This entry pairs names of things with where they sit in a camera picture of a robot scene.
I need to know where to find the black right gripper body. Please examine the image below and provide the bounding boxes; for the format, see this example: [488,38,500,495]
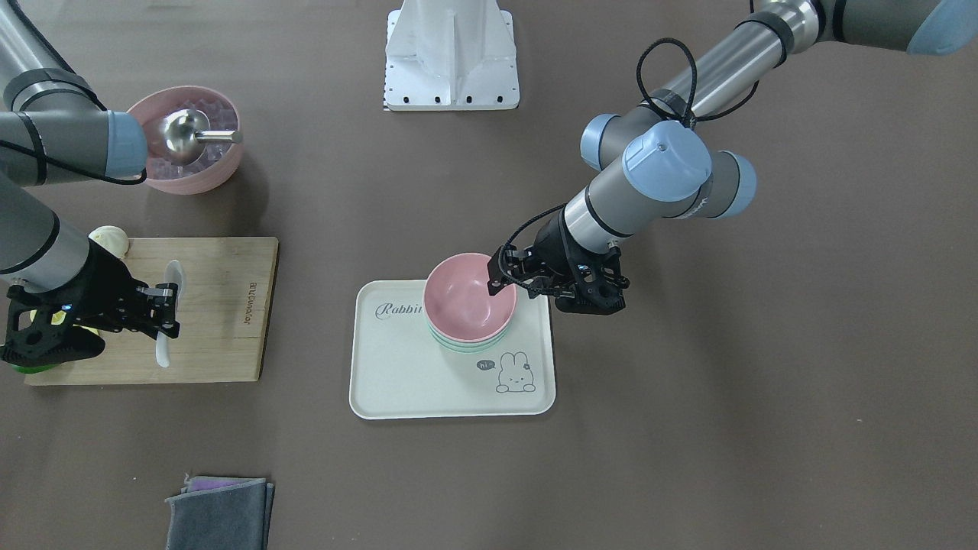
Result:
[2,241,150,366]

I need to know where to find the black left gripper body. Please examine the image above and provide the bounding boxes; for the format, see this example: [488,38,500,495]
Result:
[503,206,631,315]

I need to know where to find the white ceramic spoon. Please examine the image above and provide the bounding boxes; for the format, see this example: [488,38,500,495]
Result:
[156,260,185,368]

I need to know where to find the small pink bowl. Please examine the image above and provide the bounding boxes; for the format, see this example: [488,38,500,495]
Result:
[423,253,518,345]

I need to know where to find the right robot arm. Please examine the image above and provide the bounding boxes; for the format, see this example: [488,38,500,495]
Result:
[1,1,180,372]

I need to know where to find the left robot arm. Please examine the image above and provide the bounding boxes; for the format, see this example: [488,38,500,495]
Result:
[486,1,977,315]

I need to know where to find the large pink ice bowl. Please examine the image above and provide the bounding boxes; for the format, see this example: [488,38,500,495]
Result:
[127,85,244,195]

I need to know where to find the green lime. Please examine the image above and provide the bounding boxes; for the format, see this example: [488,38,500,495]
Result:
[11,364,58,375]

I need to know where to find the wooden cutting board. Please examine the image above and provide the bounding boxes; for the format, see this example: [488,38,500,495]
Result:
[24,237,279,387]

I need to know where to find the white garlic bulb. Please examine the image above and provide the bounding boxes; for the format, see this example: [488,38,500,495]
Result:
[88,225,130,260]

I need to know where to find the green stacked bowls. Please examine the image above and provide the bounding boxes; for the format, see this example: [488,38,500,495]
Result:
[427,324,509,353]

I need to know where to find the cream rabbit tray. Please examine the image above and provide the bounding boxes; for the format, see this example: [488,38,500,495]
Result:
[349,280,558,420]

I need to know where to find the metal scoop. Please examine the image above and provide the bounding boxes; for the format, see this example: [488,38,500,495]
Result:
[143,108,242,166]

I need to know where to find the grey folded cloth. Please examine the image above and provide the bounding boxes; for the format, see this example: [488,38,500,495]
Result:
[165,476,275,549]

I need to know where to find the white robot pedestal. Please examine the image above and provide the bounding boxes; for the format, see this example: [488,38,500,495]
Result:
[382,1,521,112]

